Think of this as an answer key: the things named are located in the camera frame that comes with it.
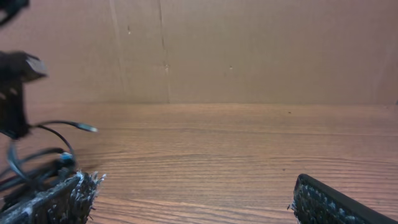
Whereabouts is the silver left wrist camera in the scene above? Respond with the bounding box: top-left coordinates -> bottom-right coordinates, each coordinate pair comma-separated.
25,57 -> 47,81

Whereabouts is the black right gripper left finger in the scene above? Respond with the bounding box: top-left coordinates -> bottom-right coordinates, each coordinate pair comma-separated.
1,172 -> 106,224

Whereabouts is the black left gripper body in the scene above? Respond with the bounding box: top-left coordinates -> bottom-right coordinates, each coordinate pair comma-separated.
1,51 -> 34,139

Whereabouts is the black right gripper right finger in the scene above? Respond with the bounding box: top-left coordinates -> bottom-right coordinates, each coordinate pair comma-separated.
287,174 -> 397,224

